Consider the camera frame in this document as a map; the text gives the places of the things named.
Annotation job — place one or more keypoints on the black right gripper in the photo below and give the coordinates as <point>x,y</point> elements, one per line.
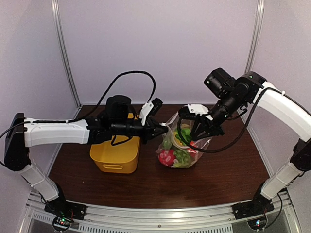
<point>213,129</point>

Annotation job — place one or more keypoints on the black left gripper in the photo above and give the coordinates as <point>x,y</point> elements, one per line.
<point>149,133</point>

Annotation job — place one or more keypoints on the green toy broccoli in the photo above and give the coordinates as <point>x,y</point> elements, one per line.
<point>167,144</point>

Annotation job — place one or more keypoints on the dark green carrot leaves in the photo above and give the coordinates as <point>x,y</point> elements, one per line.
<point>185,132</point>

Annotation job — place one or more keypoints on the yellow toy lemon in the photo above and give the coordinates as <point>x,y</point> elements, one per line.
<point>183,126</point>

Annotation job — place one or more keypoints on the orange toy carrot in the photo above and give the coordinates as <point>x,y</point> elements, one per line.
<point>190,150</point>

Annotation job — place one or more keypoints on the clear zip top bag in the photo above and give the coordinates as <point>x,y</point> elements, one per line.
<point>172,125</point>

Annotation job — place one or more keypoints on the red toy apple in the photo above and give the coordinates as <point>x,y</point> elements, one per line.
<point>167,157</point>

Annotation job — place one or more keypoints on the light green toy lettuce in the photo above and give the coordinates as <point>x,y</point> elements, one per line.
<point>182,159</point>

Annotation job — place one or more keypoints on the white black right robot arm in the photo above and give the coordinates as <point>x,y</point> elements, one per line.
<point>251,88</point>

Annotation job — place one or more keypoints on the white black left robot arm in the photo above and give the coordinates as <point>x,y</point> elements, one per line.
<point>25,133</point>

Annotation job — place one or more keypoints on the yellow plastic basket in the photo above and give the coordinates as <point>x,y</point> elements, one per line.
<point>122,158</point>

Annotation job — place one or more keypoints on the right controller board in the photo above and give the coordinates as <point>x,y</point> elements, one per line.
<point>257,224</point>

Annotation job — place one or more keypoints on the controller board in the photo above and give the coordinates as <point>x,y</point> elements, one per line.
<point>257,224</point>
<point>61,223</point>

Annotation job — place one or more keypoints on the left controller board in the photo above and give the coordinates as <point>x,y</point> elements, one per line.
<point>61,223</point>

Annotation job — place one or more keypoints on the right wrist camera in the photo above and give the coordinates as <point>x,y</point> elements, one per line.
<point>191,111</point>

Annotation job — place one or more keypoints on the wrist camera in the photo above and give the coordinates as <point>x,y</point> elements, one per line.
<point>150,108</point>
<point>191,111</point>

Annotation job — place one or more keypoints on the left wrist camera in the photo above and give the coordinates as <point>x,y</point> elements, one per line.
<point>150,108</point>

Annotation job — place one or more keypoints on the right aluminium frame post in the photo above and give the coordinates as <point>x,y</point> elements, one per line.
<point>259,15</point>

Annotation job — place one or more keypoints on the aluminium frame post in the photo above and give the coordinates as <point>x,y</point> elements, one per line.
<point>63,51</point>
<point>259,15</point>

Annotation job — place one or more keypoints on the aluminium front rail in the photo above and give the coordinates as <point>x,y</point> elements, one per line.
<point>209,219</point>

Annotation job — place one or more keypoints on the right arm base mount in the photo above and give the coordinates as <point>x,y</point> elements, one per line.
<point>254,207</point>

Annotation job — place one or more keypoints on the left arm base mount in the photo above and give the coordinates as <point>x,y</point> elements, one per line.
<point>67,209</point>

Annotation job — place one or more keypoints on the left aluminium frame post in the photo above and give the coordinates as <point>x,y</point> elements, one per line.
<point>63,51</point>

